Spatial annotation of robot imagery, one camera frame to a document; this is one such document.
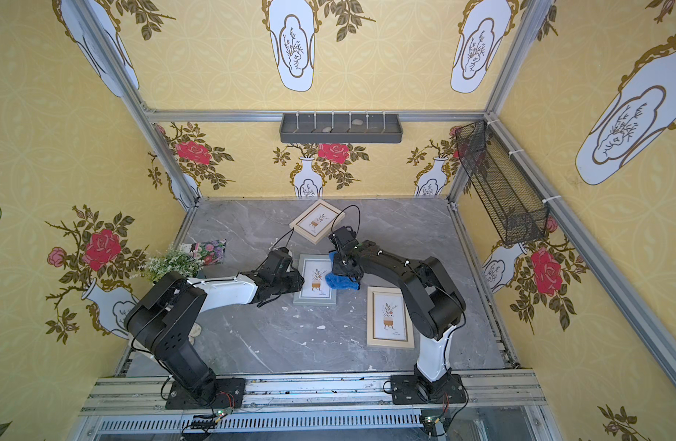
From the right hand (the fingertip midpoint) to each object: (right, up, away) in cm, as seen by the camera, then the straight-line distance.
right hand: (338, 271), depth 95 cm
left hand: (-12, -4, +1) cm, 13 cm away
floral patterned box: (-49, +6, +9) cm, 50 cm away
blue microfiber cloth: (0, -2, -6) cm, 7 cm away
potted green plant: (-48, +6, -15) cm, 51 cm away
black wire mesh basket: (+55, +20, -11) cm, 60 cm away
